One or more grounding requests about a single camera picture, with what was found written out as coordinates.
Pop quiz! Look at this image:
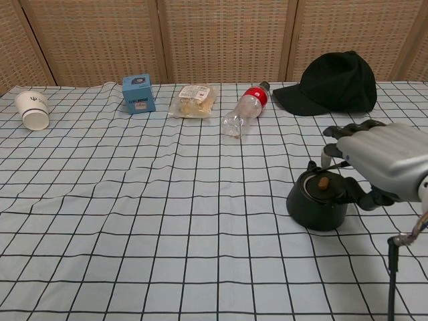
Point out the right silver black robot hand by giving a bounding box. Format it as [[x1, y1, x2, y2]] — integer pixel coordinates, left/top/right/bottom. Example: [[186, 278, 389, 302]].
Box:
[[320, 120, 428, 212]]

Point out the black cast iron teapot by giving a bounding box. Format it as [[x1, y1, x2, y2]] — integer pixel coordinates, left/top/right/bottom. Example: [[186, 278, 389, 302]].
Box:
[[286, 160, 370, 232]]

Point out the black round lid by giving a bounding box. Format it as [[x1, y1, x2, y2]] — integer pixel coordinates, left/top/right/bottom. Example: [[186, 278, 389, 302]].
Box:
[[302, 173, 346, 202]]

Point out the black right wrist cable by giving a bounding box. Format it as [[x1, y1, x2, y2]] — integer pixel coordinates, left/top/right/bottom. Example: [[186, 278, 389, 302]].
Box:
[[387, 210, 428, 321]]

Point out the black baseball cap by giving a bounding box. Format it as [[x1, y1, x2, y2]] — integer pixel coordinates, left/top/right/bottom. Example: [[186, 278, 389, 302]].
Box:
[[272, 50, 379, 118]]

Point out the light blue checkered tablecloth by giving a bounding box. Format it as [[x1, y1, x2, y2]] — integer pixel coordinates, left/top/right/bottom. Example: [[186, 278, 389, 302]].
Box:
[[0, 80, 428, 321]]

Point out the clear packet of snacks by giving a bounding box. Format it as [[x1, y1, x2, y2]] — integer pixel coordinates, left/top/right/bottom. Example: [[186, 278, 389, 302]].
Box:
[[167, 84, 219, 120]]

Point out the white paper cup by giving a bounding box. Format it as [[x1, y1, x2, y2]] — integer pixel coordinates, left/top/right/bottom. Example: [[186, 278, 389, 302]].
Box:
[[15, 90, 51, 132]]

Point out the small blue cardboard box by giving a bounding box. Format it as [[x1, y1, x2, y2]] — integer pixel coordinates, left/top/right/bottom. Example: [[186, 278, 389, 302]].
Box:
[[121, 74, 157, 116]]

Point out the woven wooden folding screen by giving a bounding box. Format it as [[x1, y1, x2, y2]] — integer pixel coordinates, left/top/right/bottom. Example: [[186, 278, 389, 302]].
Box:
[[0, 0, 428, 96]]

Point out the empty red-label plastic bottle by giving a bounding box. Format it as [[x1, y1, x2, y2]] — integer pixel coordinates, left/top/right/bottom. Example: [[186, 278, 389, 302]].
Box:
[[220, 80, 272, 140]]

